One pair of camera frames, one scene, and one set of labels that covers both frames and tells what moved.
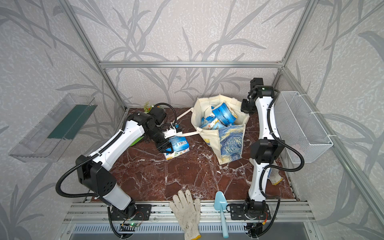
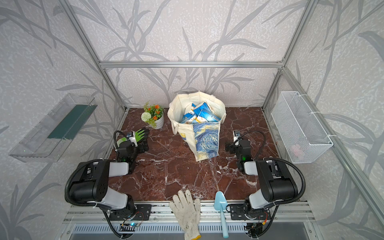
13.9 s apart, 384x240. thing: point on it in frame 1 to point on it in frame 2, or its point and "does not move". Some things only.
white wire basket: x=305 y=136 does not move
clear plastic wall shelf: x=48 y=140 does not move
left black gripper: x=164 y=145 to x=140 y=147
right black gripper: x=244 y=108 to x=231 y=145
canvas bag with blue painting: x=226 y=143 to x=202 y=137
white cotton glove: x=188 y=213 does not move
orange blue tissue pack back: x=224 y=113 to x=195 y=116
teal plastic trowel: x=220 y=204 does not move
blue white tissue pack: x=180 y=145 to x=205 y=115
